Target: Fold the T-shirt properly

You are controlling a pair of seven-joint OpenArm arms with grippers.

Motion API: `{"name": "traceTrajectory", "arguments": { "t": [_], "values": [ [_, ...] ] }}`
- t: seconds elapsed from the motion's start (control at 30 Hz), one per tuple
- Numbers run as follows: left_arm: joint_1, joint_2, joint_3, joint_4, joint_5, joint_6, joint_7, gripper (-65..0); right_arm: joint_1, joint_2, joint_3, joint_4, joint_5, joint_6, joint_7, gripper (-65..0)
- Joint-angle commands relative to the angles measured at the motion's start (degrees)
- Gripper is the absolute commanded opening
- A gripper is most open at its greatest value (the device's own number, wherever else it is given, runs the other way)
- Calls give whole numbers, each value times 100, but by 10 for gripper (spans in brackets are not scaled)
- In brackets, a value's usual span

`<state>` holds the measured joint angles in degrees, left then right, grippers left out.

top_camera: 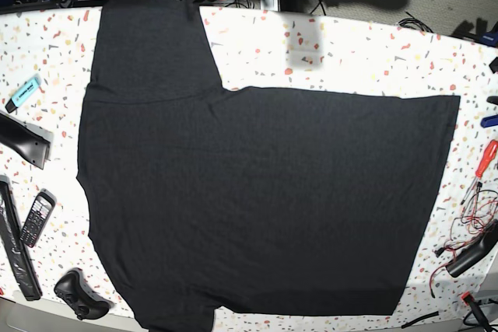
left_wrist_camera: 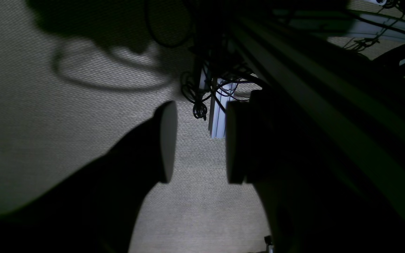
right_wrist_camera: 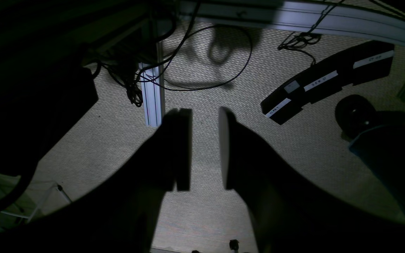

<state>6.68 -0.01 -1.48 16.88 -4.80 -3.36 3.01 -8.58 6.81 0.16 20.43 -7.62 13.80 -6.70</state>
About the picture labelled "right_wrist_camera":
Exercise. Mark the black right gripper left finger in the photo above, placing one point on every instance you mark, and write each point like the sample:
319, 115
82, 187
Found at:
120, 215

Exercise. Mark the black labelled power strip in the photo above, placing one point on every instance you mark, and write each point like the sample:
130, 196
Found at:
356, 65

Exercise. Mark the black caster wheel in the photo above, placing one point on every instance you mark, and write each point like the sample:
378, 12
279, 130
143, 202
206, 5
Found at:
354, 114

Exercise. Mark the aluminium frame post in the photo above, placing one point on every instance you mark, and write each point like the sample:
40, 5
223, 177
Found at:
153, 95

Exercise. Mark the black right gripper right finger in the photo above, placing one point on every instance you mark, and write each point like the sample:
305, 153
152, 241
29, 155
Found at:
289, 213

